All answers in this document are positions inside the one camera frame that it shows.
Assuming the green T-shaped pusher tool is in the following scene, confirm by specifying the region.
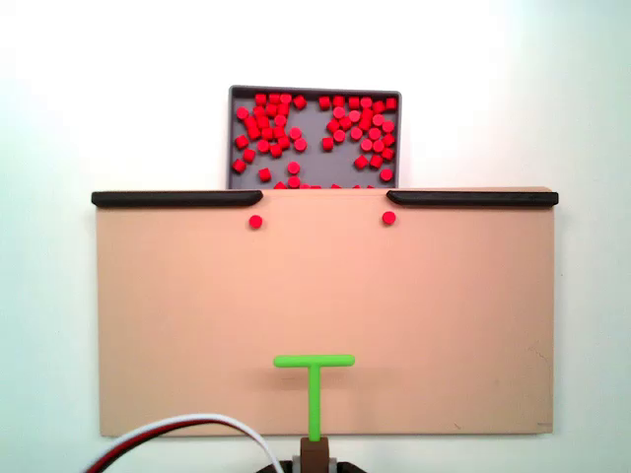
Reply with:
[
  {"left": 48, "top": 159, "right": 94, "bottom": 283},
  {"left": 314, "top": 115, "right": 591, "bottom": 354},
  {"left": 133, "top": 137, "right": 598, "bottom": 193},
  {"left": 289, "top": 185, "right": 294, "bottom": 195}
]
[{"left": 273, "top": 353, "right": 356, "bottom": 473}]

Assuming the grey container tray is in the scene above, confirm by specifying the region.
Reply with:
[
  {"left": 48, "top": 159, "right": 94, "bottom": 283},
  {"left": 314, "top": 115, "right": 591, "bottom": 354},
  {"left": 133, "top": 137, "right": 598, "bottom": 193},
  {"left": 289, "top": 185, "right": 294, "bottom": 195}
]
[{"left": 226, "top": 84, "right": 403, "bottom": 191}]

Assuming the beige board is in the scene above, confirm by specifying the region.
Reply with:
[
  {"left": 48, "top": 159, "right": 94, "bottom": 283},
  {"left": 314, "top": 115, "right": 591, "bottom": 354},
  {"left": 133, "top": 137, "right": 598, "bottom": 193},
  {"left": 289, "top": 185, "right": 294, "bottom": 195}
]
[{"left": 96, "top": 185, "right": 558, "bottom": 439}]

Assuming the white red black gripper cable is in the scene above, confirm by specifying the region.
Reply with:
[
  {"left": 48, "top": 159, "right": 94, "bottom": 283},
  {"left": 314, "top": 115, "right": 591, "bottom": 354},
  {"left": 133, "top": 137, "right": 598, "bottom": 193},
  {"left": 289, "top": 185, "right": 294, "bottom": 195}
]
[{"left": 81, "top": 413, "right": 285, "bottom": 473}]

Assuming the black guard rail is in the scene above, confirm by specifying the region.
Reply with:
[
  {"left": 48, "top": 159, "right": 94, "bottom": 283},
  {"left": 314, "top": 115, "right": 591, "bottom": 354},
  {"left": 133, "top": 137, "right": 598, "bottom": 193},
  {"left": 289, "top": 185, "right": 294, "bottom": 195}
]
[
  {"left": 91, "top": 190, "right": 264, "bottom": 208},
  {"left": 386, "top": 189, "right": 560, "bottom": 208}
]

